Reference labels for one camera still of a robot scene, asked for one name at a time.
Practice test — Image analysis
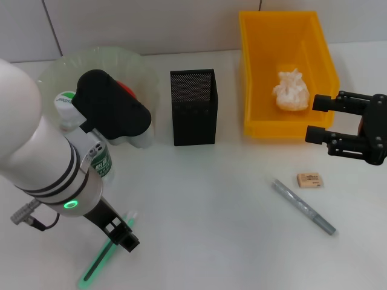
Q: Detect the black mesh pen holder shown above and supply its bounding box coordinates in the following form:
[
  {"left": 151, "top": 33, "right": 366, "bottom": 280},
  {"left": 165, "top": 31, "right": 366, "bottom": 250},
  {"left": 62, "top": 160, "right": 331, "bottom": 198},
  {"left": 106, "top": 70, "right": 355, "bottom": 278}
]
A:
[{"left": 169, "top": 68, "right": 219, "bottom": 147}]

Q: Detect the grey pen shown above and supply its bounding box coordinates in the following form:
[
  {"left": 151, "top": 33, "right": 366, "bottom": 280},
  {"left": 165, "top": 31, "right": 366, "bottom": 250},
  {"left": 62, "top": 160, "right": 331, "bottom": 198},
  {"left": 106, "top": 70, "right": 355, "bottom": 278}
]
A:
[{"left": 271, "top": 178, "right": 337, "bottom": 236}]

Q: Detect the white paper ball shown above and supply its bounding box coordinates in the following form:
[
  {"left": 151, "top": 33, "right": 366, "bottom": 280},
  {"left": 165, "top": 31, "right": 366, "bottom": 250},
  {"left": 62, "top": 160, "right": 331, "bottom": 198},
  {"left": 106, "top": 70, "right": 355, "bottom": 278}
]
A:
[{"left": 273, "top": 68, "right": 311, "bottom": 112}]

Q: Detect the green utility knife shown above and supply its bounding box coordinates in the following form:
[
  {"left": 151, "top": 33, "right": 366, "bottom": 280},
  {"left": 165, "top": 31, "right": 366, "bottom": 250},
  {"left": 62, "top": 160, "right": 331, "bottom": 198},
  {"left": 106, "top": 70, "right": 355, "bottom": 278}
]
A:
[{"left": 77, "top": 211, "right": 140, "bottom": 290}]

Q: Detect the yellow plastic bin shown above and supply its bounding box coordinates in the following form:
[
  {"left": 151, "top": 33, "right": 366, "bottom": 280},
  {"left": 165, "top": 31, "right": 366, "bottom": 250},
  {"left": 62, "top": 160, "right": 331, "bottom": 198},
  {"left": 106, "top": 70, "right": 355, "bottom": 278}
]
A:
[{"left": 238, "top": 10, "right": 340, "bottom": 139}]

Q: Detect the pale green glass fruit plate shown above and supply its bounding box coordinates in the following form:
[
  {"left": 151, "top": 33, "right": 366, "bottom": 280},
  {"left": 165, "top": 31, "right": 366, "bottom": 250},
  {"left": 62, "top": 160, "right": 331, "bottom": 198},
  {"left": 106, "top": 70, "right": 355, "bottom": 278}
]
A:
[{"left": 36, "top": 45, "right": 160, "bottom": 149}]

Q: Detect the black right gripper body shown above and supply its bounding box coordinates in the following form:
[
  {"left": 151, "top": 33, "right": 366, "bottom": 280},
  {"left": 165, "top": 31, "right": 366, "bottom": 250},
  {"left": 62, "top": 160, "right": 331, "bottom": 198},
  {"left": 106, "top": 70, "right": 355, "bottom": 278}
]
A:
[{"left": 357, "top": 93, "right": 387, "bottom": 166}]

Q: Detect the orange fruit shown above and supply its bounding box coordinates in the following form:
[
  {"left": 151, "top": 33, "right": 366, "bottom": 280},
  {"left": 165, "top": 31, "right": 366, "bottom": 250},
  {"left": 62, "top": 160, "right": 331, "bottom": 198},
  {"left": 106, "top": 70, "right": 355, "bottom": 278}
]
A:
[{"left": 116, "top": 80, "right": 137, "bottom": 100}]

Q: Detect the clear green-label water bottle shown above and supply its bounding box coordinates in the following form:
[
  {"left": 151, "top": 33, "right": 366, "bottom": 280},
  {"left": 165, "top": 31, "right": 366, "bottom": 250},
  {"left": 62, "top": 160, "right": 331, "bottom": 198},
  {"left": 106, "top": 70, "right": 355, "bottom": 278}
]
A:
[{"left": 54, "top": 90, "right": 115, "bottom": 184}]

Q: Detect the beige eraser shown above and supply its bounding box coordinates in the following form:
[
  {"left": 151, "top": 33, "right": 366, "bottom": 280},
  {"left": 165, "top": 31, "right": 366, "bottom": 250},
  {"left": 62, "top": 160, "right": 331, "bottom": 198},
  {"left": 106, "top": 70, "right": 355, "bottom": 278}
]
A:
[{"left": 296, "top": 172, "right": 322, "bottom": 190}]

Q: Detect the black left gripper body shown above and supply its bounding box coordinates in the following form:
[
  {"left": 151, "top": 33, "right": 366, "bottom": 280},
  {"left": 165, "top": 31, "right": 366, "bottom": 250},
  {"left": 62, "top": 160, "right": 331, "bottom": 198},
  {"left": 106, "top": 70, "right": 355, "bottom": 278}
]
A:
[{"left": 82, "top": 198, "right": 126, "bottom": 236}]

